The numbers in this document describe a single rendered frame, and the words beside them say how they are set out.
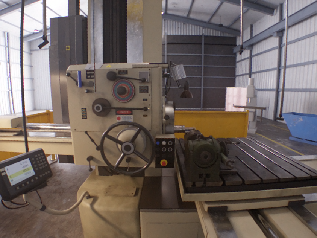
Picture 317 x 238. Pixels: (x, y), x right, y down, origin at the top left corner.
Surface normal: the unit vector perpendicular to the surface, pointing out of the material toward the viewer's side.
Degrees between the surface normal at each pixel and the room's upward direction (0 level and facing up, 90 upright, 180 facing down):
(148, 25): 90
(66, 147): 90
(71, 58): 90
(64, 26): 90
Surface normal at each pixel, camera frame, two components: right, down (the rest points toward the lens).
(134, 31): -0.02, 0.17
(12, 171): 0.91, -0.29
